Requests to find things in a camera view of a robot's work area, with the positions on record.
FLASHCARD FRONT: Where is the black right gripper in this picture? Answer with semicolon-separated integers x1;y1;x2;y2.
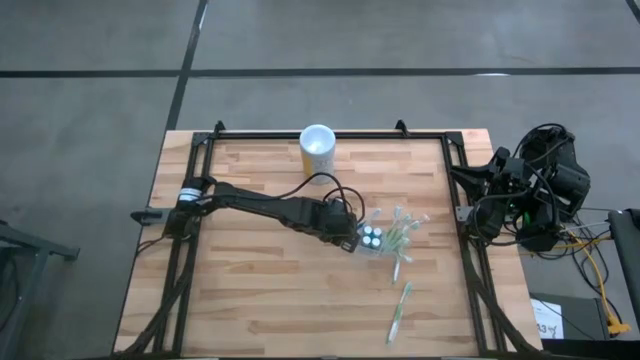
449;147;531;201

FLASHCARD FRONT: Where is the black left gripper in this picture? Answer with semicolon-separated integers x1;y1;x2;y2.
309;197;361;254

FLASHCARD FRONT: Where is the clear acrylic organizer box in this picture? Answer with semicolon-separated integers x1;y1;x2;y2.
352;219;416;259

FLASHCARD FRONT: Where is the blue white toothbrush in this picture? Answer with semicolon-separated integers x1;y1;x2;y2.
362;208;384;229

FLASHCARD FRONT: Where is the white paper label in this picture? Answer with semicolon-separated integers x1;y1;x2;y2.
530;298;565;340

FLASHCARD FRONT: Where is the black equipment case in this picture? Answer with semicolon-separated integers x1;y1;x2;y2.
607;207;640;301

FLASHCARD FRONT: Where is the dark grey box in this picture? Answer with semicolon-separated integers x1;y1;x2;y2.
528;291;611;342

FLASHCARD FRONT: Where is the grey metal stand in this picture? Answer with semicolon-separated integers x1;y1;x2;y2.
0;218;81;360

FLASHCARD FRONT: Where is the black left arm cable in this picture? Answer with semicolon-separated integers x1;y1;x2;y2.
134;172;366;254

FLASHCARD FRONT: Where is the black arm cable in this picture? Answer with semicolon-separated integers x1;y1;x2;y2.
134;172;366;254
469;122;571;249

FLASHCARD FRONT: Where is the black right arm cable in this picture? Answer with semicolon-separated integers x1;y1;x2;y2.
469;122;571;249

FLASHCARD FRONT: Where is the black metal table frame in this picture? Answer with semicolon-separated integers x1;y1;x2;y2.
112;119;544;360

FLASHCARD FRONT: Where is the white floor cable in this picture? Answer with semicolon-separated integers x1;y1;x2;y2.
559;222;614;236

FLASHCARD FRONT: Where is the black floor cable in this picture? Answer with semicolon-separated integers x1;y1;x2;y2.
549;214;614;261

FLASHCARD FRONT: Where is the yellow floor cable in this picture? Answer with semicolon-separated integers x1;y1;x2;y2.
554;234;632;337

